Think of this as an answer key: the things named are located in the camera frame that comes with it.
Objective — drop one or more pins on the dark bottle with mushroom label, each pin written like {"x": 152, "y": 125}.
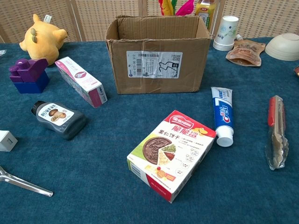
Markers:
{"x": 59, "y": 120}

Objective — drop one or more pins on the brown cardboard box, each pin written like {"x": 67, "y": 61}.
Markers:
{"x": 161, "y": 81}

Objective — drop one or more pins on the red white snack packet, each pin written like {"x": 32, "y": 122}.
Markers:
{"x": 172, "y": 154}

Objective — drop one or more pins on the yellow tea bottle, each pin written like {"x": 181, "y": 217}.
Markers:
{"x": 203, "y": 10}

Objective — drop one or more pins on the white cube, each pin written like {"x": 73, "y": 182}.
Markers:
{"x": 6, "y": 141}

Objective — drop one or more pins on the brown panda biscuit box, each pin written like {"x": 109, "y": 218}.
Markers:
{"x": 296, "y": 71}

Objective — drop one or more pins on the blue white toothpaste tube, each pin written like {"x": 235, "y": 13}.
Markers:
{"x": 223, "y": 114}

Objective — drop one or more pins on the pink white toothpaste carton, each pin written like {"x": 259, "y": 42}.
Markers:
{"x": 80, "y": 81}

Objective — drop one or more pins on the teal blue tablecloth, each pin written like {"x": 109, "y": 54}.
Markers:
{"x": 98, "y": 168}

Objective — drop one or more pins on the woven folding screen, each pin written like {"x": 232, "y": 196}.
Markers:
{"x": 98, "y": 21}

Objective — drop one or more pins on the colourful feather shuttlecock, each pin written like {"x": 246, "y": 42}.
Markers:
{"x": 184, "y": 8}

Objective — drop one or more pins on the white cup with label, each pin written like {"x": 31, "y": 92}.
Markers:
{"x": 226, "y": 32}

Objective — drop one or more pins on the brown snack pouch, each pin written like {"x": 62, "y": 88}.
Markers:
{"x": 246, "y": 52}

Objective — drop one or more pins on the purple toy block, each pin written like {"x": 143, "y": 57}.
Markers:
{"x": 30, "y": 77}

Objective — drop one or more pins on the yellow plush toy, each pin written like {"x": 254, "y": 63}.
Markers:
{"x": 43, "y": 40}

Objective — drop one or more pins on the red tongs in plastic wrap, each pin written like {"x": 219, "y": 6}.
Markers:
{"x": 276, "y": 130}

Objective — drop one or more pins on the silver metal tool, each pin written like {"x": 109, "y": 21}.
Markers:
{"x": 25, "y": 185}

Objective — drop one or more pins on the beige bowl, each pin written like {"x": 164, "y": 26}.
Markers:
{"x": 283, "y": 47}

